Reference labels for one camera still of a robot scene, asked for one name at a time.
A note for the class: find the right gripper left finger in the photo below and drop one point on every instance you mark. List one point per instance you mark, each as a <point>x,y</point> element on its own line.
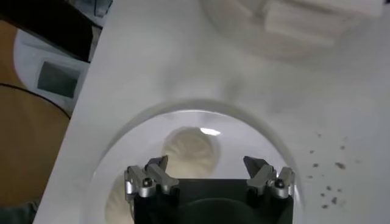
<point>143,182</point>

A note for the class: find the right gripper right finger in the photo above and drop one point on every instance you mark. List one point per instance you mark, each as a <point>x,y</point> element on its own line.
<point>262,179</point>

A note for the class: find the white steamed baozi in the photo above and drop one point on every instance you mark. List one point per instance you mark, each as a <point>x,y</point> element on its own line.
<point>119,204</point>
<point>190,152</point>

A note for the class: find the white round plate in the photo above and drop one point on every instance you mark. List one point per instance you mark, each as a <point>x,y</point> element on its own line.
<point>243,143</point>

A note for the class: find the black robot column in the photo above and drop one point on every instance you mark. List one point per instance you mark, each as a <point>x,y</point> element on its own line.
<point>45,24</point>

